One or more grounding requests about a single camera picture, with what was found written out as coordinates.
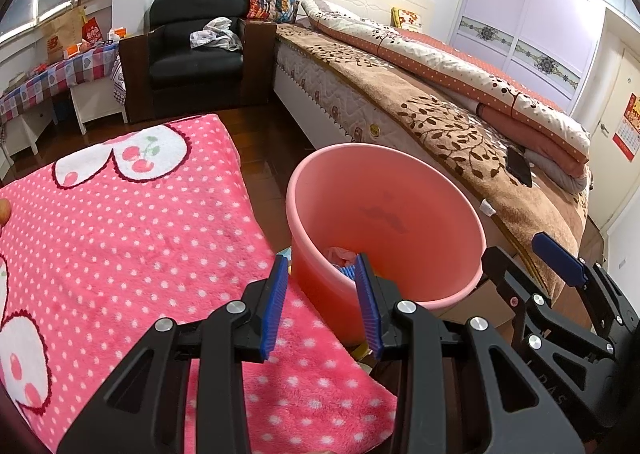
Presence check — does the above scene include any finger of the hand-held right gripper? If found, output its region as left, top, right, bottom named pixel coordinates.
left=481, top=246, right=617, bottom=361
left=531, top=232, right=640, bottom=340

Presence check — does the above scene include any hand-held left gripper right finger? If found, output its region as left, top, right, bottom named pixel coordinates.
left=354, top=253, right=586, bottom=454

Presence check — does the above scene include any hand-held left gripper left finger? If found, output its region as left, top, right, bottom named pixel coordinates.
left=57, top=254, right=291, bottom=454

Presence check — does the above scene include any white plastic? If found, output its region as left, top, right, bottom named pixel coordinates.
left=327, top=246, right=358, bottom=267

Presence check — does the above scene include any pink plastic bucket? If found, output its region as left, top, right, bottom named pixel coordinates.
left=286, top=144, right=487, bottom=347

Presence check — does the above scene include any black phone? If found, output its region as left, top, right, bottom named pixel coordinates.
left=505, top=146, right=535, bottom=187

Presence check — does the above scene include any pink polka dot blanket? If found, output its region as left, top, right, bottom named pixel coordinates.
left=0, top=114, right=398, bottom=454

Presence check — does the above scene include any white door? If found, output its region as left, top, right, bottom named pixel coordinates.
left=570, top=9, right=640, bottom=235

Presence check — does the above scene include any brown leaf print blanket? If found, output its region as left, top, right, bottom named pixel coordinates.
left=276, top=23, right=586, bottom=300

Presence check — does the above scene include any white orange dotted quilt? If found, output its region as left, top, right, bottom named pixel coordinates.
left=300, top=0, right=592, bottom=192

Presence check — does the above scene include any white bed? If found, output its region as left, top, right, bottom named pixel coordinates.
left=265, top=0, right=593, bottom=315

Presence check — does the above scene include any purple sliding door wardrobe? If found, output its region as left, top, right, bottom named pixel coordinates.
left=447, top=0, right=608, bottom=115

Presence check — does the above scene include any black leather armchair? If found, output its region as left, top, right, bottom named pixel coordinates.
left=120, top=0, right=278, bottom=124

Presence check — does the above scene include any white desk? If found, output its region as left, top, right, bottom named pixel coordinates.
left=0, top=79, right=128, bottom=155

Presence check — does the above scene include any yellow pillow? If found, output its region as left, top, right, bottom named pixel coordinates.
left=391, top=7, right=423, bottom=31

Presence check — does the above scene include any white patterned hanging cloth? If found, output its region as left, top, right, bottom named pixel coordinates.
left=111, top=54, right=128, bottom=105

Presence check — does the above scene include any white grey crumpled cloth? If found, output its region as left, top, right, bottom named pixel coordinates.
left=189, top=17, right=243, bottom=52

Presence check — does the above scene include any red paper bag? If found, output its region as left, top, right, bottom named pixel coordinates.
left=81, top=16, right=102, bottom=46

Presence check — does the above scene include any brown paper bag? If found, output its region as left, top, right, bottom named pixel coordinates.
left=40, top=6, right=86, bottom=62

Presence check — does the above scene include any red wall calendar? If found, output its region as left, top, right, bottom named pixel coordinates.
left=612, top=93, right=640, bottom=162

